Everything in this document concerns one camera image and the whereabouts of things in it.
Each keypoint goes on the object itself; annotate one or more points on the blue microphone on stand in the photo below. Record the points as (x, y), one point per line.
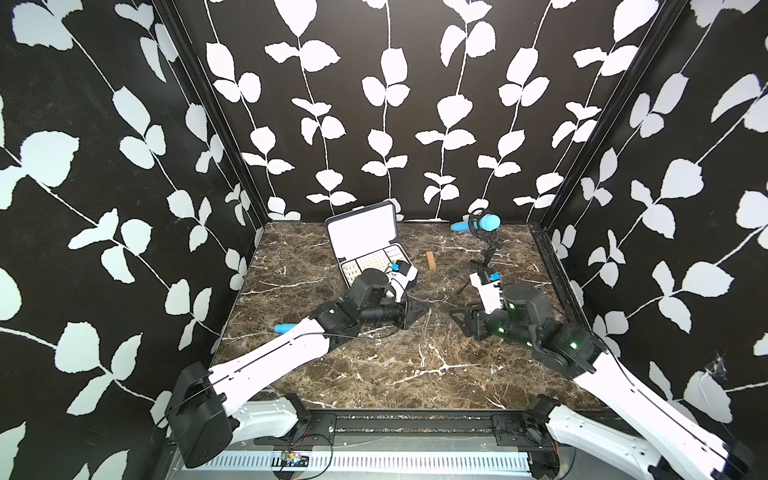
(485, 222)

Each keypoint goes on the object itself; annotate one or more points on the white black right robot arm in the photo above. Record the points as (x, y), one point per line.
(665, 443)

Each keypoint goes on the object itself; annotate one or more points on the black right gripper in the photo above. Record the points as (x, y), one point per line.
(473, 316)

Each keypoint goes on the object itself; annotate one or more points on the small green circuit board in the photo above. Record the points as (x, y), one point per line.
(293, 460)

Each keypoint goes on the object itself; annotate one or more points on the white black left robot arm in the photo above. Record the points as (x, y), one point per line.
(213, 407)

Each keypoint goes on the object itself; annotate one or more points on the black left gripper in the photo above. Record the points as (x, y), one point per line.
(405, 316)

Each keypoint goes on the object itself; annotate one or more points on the black front mounting rail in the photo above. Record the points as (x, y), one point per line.
(503, 427)

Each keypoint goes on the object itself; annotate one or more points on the small yellow wooden block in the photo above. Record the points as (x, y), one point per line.
(431, 260)

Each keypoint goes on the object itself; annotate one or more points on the white slotted cable duct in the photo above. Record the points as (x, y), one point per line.
(482, 463)

